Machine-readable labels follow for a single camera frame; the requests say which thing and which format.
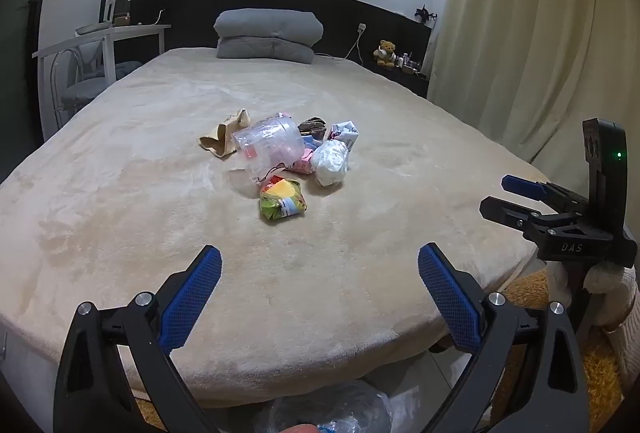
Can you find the cream curtain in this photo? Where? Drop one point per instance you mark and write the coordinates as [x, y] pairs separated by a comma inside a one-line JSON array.
[[525, 38]]

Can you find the black spiky ornament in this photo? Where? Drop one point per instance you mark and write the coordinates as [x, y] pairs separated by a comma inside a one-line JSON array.
[[425, 15]]

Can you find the green yellow crumpled packet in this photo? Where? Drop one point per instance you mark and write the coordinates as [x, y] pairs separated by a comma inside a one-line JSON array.
[[280, 200]]

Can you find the black headboard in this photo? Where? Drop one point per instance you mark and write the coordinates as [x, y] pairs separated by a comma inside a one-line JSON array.
[[190, 13]]

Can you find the clear plastic container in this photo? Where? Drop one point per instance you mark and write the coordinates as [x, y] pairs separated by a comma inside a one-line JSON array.
[[270, 140]]

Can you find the clear plastic trash bag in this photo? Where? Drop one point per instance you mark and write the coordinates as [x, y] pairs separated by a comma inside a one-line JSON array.
[[340, 405]]

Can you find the white table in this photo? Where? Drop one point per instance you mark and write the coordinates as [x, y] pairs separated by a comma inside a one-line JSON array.
[[135, 30]]

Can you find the grey pillow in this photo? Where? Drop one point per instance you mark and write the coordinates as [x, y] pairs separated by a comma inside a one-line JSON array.
[[265, 53]]

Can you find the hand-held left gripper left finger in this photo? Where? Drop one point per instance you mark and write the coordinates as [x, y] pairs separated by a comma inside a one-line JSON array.
[[192, 298]]

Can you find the maroon packet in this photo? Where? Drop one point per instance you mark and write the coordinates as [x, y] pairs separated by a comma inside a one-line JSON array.
[[312, 125]]

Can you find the beige plush bed blanket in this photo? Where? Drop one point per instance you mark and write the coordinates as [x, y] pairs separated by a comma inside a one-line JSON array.
[[150, 213]]

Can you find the pink torn box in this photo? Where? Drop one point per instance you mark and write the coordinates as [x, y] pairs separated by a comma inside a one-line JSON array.
[[302, 161]]

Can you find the flat grey dish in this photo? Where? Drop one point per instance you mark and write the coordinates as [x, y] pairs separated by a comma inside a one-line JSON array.
[[91, 29]]

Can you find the white plastic bag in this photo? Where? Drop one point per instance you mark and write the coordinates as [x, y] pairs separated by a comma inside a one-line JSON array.
[[330, 163]]

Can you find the white countertop appliance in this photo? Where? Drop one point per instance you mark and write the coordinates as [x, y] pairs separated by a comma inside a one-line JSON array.
[[116, 10]]

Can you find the brown paper bag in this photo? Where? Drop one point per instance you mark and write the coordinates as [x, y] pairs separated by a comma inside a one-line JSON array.
[[220, 138]]

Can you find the cluster of small bottles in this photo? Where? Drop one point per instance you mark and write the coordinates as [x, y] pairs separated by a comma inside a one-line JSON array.
[[410, 63]]

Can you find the grey folded pillows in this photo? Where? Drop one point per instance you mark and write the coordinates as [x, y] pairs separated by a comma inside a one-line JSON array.
[[270, 25]]

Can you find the white crumpled carton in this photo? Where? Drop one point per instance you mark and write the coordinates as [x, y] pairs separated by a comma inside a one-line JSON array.
[[345, 133]]

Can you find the brown teddy bear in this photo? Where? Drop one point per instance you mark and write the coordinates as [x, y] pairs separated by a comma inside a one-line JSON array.
[[385, 53]]

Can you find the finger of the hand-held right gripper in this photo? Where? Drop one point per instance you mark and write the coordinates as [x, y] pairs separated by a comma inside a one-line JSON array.
[[500, 210], [520, 185]]

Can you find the grey cushioned chair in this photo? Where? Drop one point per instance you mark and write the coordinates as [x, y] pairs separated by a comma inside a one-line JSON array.
[[80, 90]]

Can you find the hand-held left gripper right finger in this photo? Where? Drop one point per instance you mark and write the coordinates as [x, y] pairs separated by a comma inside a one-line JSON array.
[[450, 298]]

